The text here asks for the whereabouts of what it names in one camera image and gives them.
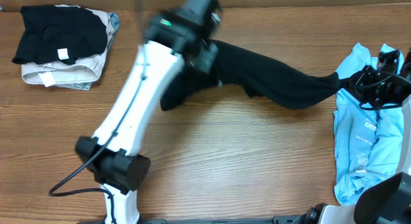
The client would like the black t-shirt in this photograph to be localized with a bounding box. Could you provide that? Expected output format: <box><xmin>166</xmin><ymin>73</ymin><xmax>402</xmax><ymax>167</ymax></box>
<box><xmin>160</xmin><ymin>40</ymin><xmax>340</xmax><ymax>111</ymax></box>

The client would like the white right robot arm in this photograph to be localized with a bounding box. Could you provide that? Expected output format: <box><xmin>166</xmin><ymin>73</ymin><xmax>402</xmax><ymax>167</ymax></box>
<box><xmin>291</xmin><ymin>50</ymin><xmax>410</xmax><ymax>224</ymax></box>

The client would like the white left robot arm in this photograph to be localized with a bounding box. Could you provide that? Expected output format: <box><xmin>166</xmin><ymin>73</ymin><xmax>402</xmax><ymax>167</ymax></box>
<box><xmin>75</xmin><ymin>0</ymin><xmax>222</xmax><ymax>223</ymax></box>

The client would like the light blue t-shirt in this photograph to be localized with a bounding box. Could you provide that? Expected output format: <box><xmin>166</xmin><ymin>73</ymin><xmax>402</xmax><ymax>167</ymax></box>
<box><xmin>333</xmin><ymin>44</ymin><xmax>405</xmax><ymax>205</ymax></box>

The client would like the folded beige garment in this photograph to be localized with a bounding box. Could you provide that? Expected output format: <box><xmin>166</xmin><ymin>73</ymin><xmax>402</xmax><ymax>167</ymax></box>
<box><xmin>21</xmin><ymin>10</ymin><xmax>120</xmax><ymax>90</ymax></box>

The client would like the folded black garment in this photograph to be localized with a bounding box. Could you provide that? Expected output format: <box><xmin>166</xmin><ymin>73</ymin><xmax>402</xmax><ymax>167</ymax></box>
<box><xmin>12</xmin><ymin>5</ymin><xmax>108</xmax><ymax>65</ymax></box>

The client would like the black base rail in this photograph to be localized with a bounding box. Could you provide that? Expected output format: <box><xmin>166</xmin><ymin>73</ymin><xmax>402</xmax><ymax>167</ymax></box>
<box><xmin>76</xmin><ymin>214</ymin><xmax>299</xmax><ymax>224</ymax></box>

